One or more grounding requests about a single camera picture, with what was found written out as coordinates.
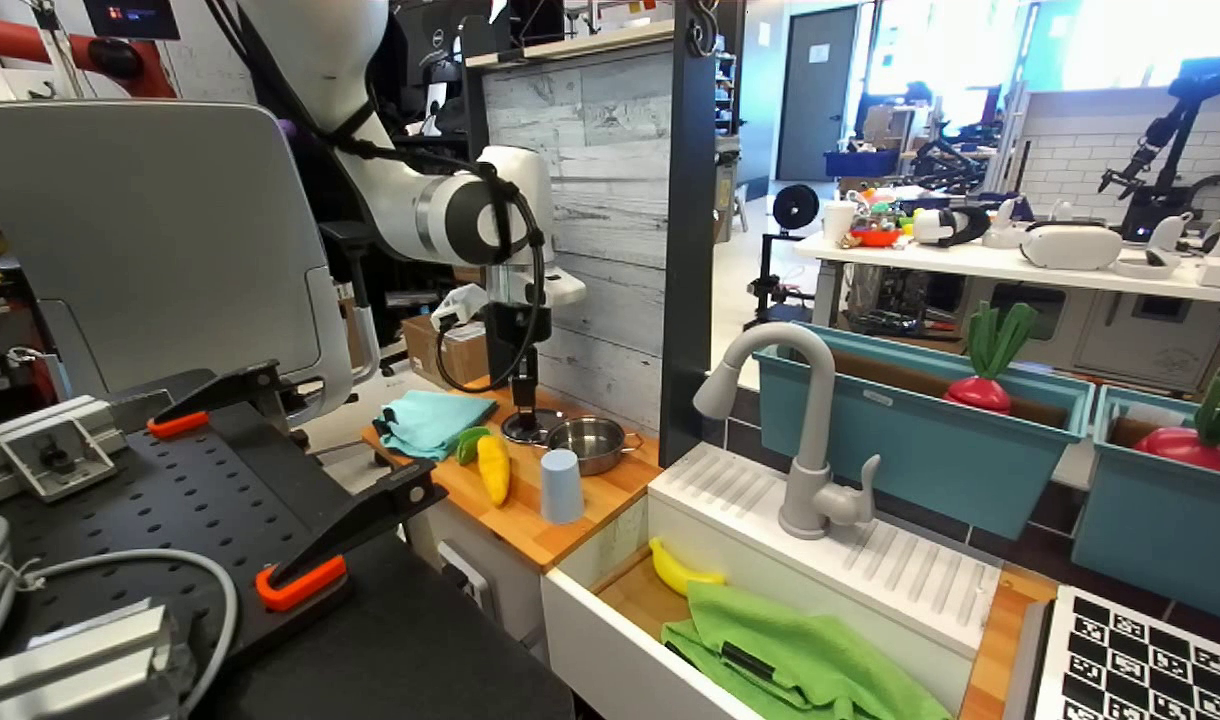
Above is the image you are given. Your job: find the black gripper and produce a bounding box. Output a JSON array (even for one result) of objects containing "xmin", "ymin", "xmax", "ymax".
[{"xmin": 482, "ymin": 300, "xmax": 546, "ymax": 427}]

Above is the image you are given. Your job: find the silver pot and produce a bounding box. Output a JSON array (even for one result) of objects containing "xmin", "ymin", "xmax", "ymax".
[{"xmin": 536, "ymin": 410, "xmax": 631, "ymax": 478}]

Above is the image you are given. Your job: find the small cardboard box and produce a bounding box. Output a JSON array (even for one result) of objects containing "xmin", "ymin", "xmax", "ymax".
[{"xmin": 401, "ymin": 311, "xmax": 498, "ymax": 390}]

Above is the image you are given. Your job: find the light blue plastic cup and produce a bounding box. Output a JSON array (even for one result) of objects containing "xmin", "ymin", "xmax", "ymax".
[{"xmin": 536, "ymin": 445, "xmax": 589, "ymax": 527}]

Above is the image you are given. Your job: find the teal cloth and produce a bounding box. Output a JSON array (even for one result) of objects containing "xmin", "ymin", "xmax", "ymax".
[{"xmin": 372, "ymin": 385, "xmax": 498, "ymax": 466}]

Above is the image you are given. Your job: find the grey wooden backboard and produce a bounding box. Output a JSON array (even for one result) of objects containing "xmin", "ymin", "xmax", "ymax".
[{"xmin": 480, "ymin": 0, "xmax": 732, "ymax": 472}]

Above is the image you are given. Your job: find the yellow toy banana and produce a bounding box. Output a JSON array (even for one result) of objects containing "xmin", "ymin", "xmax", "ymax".
[{"xmin": 648, "ymin": 535, "xmax": 726, "ymax": 601}]

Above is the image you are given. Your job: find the white toy sink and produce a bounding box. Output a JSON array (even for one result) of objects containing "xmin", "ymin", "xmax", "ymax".
[{"xmin": 539, "ymin": 434, "xmax": 1025, "ymax": 720}]

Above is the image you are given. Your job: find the grey toy faucet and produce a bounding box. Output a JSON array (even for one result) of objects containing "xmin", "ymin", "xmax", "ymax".
[{"xmin": 686, "ymin": 321, "xmax": 887, "ymax": 546}]

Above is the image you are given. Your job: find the black disc machine on stand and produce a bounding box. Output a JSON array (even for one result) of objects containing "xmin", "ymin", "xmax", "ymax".
[{"xmin": 765, "ymin": 178, "xmax": 829, "ymax": 328}]

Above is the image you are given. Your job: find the black perforated board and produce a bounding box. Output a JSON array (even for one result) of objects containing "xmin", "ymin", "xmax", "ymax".
[{"xmin": 0, "ymin": 395, "xmax": 573, "ymax": 720}]

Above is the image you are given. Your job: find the green cloth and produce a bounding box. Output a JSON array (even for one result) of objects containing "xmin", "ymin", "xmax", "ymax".
[{"xmin": 661, "ymin": 585, "xmax": 961, "ymax": 720}]

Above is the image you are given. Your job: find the teal planter box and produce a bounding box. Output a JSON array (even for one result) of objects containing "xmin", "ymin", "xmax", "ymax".
[
  {"xmin": 750, "ymin": 321, "xmax": 1100, "ymax": 544},
  {"xmin": 1068, "ymin": 379, "xmax": 1220, "ymax": 616}
]

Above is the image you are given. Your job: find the grey flat panel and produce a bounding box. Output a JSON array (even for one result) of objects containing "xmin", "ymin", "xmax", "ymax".
[{"xmin": 0, "ymin": 96, "xmax": 359, "ymax": 433}]

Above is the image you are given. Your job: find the red toy radish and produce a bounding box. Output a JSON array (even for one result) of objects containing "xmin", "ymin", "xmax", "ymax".
[
  {"xmin": 944, "ymin": 300, "xmax": 1049, "ymax": 416},
  {"xmin": 1133, "ymin": 377, "xmax": 1220, "ymax": 478}
]

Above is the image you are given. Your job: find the white background table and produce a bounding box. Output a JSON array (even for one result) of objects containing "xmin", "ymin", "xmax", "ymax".
[{"xmin": 801, "ymin": 233, "xmax": 1220, "ymax": 362}]

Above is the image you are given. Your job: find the red padded bar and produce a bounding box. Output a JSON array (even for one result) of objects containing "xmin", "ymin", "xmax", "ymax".
[{"xmin": 0, "ymin": 12, "xmax": 180, "ymax": 99}]

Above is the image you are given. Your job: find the black white checkered tray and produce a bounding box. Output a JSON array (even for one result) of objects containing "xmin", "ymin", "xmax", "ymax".
[{"xmin": 1030, "ymin": 579, "xmax": 1220, "ymax": 720}]

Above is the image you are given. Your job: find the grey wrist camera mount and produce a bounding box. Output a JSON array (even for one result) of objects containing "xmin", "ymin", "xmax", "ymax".
[{"xmin": 424, "ymin": 281, "xmax": 496, "ymax": 335}]

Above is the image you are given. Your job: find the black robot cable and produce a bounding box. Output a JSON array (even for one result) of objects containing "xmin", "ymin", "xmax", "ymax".
[{"xmin": 424, "ymin": 157, "xmax": 557, "ymax": 395}]

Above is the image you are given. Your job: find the black clamp orange handle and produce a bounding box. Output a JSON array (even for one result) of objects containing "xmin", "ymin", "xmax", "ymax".
[
  {"xmin": 124, "ymin": 361, "xmax": 300, "ymax": 449},
  {"xmin": 253, "ymin": 457, "xmax": 452, "ymax": 621}
]

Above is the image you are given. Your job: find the grey cable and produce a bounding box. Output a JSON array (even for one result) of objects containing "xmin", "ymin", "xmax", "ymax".
[{"xmin": 0, "ymin": 512, "xmax": 244, "ymax": 717}]

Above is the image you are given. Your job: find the aluminium profile bracket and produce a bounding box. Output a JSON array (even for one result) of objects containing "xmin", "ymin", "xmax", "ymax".
[
  {"xmin": 0, "ymin": 594, "xmax": 183, "ymax": 720},
  {"xmin": 0, "ymin": 390, "xmax": 152, "ymax": 506}
]

